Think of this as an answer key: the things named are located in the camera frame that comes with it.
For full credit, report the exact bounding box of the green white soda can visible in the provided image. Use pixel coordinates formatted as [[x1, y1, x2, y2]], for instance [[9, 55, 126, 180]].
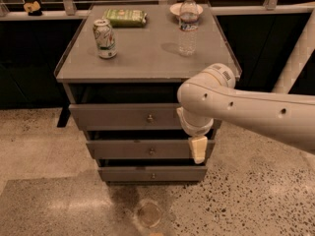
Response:
[[93, 19, 117, 59]]

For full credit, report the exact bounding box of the grey top drawer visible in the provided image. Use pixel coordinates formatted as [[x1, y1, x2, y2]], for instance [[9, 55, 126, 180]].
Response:
[[69, 103, 182, 131]]

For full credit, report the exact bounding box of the grey bottom drawer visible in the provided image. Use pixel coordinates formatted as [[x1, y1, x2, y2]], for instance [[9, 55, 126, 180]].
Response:
[[98, 166, 207, 182]]

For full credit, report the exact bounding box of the grey drawer cabinet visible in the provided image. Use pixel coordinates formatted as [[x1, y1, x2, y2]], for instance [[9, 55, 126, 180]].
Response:
[[56, 5, 241, 169]]

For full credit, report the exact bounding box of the yellow object on ledge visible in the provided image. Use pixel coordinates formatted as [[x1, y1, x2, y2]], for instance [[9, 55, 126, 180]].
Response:
[[24, 1, 42, 16]]

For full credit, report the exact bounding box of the clear plastic water bottle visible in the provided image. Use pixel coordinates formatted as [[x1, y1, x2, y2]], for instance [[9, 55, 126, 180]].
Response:
[[179, 0, 199, 56]]

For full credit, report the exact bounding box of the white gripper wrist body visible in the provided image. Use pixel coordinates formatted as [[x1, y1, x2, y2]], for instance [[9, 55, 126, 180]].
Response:
[[176, 107, 214, 137]]

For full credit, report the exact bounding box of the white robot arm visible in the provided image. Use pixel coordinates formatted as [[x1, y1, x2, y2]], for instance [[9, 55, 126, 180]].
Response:
[[177, 13, 315, 159]]

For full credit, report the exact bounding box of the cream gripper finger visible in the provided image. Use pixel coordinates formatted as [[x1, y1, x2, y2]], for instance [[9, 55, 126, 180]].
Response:
[[188, 136, 208, 164]]

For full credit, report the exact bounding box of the grey middle drawer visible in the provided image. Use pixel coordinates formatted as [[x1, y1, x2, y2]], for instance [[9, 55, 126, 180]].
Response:
[[86, 139, 217, 160]]

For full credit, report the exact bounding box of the white bowl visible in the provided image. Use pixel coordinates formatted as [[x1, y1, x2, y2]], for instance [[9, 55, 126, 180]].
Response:
[[170, 3, 203, 21]]

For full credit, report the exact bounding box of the metal railing ledge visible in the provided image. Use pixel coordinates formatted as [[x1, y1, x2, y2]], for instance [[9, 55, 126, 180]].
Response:
[[0, 0, 315, 22]]

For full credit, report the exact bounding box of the green snack bag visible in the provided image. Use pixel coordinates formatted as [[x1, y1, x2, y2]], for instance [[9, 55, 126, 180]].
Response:
[[103, 9, 147, 28]]

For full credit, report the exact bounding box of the grey drawer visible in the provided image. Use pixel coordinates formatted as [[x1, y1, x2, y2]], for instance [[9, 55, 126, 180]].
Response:
[[69, 103, 182, 131], [98, 166, 207, 182], [86, 139, 217, 160]]

